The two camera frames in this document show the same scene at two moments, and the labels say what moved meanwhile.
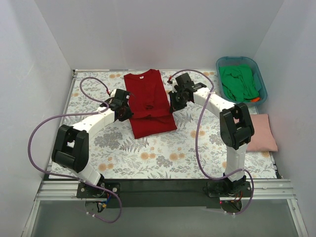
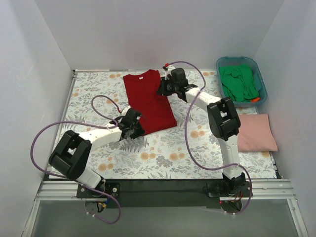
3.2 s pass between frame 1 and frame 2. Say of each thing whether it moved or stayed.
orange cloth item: stayed
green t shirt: stayed
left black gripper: moved
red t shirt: stayed
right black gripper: moved
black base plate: stayed
